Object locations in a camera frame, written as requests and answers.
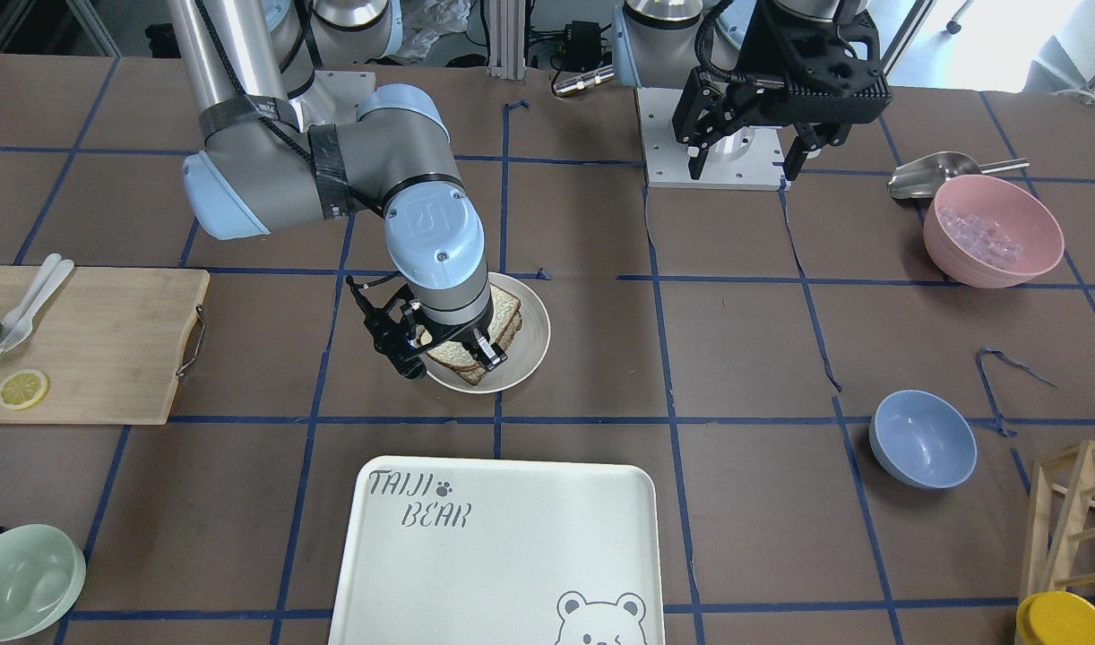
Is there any metal scoop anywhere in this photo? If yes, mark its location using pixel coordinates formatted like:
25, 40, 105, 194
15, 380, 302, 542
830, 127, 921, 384
887, 151, 1031, 200

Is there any lemon slice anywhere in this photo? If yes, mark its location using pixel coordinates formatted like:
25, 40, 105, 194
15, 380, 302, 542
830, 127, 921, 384
0, 368, 49, 411

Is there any wooden cup rack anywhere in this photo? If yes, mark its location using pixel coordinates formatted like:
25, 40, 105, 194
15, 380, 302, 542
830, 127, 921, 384
1019, 440, 1095, 599

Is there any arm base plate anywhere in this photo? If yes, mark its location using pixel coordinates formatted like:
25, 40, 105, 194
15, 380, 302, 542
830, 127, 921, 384
289, 70, 376, 133
636, 87, 789, 192

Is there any blue bowl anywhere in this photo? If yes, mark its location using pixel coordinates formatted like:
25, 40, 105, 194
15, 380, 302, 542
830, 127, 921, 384
868, 391, 978, 489

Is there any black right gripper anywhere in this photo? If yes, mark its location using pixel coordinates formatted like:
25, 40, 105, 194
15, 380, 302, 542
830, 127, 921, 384
347, 275, 507, 380

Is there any white round plate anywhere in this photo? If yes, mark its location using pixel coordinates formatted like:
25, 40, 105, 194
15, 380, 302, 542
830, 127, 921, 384
422, 272, 551, 393

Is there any white plastic spoon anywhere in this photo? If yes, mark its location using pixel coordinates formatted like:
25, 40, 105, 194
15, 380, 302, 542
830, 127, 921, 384
0, 258, 74, 357

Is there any cream bear tray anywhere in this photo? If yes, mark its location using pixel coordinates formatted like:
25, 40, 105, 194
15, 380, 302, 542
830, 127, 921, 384
329, 456, 665, 644

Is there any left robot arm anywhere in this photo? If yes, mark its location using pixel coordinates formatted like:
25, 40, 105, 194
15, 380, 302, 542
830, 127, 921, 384
612, 1, 892, 191

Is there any bread slice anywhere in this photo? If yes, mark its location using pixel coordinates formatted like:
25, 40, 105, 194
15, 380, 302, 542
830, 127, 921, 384
451, 334, 514, 385
427, 283, 522, 370

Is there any pink bowl with ice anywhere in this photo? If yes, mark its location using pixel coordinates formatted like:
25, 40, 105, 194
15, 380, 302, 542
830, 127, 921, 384
923, 175, 1067, 288

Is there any yellow mug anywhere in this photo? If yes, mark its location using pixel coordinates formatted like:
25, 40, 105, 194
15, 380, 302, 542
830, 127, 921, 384
1014, 591, 1095, 644

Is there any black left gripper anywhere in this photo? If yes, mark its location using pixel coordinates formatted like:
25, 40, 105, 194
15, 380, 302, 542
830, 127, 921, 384
673, 1, 892, 181

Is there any light green bowl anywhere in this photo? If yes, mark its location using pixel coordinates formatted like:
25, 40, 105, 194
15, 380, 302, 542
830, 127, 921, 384
0, 525, 87, 642

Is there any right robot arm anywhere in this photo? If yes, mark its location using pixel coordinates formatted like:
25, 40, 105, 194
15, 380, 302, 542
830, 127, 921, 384
169, 1, 506, 379

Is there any wooden cutting board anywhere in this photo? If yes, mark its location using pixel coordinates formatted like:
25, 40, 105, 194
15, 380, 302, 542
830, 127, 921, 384
0, 266, 211, 425

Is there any white plastic fork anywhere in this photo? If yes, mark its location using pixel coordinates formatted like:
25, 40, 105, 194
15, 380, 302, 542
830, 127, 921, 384
0, 253, 64, 344

